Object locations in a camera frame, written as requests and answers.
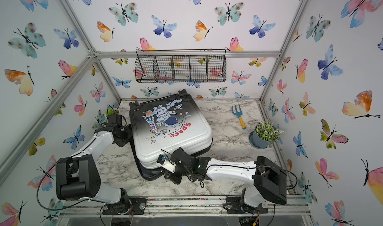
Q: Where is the small green plant white pot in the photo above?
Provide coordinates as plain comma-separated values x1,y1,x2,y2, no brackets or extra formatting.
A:
105,107,120,117

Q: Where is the white flower plant grey pot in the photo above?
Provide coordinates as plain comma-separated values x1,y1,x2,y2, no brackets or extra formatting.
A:
249,121,284,149

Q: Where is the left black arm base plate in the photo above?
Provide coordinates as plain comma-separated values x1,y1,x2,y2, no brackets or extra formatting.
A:
101,198,147,216

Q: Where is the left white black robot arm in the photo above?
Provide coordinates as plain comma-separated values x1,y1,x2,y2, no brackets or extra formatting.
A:
55,114,133,210

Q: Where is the black wire wall basket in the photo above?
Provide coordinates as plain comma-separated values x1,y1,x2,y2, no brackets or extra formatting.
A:
134,49,227,84

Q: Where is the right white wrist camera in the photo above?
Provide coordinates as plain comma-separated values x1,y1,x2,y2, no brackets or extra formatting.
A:
156,155,176,173

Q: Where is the aluminium front rail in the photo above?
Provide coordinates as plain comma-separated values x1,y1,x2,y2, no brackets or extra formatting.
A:
58,195,312,218

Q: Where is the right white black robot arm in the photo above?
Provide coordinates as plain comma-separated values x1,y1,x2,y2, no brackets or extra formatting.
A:
157,148,287,208

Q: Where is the teal yellow garden fork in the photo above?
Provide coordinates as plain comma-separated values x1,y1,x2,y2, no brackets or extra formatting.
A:
231,105,247,129

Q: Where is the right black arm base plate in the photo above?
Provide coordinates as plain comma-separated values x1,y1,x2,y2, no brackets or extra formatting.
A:
222,197,268,215

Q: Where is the black white space suitcase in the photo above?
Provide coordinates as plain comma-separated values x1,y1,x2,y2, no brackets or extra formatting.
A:
129,89,213,181

